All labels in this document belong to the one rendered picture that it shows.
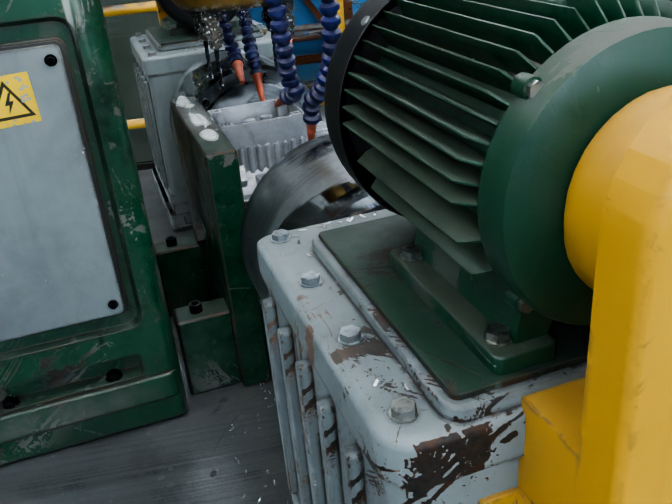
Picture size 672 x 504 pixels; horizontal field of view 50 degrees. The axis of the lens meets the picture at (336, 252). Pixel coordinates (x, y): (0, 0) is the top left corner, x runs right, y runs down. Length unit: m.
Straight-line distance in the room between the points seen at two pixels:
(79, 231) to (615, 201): 0.67
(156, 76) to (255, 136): 0.49
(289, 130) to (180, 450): 0.45
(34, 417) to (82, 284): 0.19
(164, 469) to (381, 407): 0.57
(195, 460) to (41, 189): 0.37
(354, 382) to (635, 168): 0.21
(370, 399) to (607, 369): 0.14
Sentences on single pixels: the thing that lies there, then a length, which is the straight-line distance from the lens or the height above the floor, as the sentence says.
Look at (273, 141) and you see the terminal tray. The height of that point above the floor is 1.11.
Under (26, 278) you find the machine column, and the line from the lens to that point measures 0.89.
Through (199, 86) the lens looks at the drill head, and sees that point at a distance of 1.27.
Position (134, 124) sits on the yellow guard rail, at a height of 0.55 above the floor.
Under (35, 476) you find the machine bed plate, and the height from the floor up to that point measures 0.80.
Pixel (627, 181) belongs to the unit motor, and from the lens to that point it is 0.30.
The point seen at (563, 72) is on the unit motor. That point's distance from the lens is 0.35.
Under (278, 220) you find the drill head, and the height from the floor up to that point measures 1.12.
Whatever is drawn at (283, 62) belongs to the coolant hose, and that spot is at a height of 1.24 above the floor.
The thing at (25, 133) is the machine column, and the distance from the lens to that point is 0.83.
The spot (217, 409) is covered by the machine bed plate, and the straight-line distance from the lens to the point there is 1.02.
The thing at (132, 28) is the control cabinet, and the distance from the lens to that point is 4.09.
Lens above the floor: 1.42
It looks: 27 degrees down
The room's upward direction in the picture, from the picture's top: 5 degrees counter-clockwise
